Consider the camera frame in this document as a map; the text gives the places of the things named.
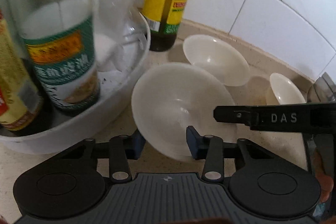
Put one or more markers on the cream bowl front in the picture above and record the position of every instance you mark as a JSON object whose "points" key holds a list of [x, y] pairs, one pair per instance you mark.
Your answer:
{"points": [[170, 97]]}

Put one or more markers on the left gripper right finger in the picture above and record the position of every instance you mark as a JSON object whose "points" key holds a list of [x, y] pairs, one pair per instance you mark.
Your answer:
{"points": [[210, 149]]}

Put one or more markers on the stacked steel bowls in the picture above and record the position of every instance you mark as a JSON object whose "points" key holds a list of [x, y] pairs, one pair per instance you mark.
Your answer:
{"points": [[323, 90]]}

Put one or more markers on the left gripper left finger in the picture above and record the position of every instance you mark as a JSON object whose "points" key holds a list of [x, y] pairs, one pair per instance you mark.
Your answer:
{"points": [[121, 149]]}

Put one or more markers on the yellow label vinegar bottle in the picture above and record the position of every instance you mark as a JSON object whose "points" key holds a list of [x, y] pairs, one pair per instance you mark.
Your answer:
{"points": [[20, 99]]}

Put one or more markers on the green label fish sauce bottle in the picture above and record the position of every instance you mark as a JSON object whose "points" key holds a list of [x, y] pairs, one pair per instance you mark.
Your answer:
{"points": [[58, 36]]}

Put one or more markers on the cream bowl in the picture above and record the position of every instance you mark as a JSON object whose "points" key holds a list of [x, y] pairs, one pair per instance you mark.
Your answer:
{"points": [[217, 58], [170, 97], [283, 91]]}

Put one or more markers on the cream bowl back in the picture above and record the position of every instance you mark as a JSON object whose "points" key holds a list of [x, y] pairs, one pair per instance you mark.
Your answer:
{"points": [[217, 58]]}

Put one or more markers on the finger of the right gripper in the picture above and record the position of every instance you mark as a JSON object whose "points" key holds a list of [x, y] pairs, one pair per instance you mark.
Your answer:
{"points": [[309, 117]]}

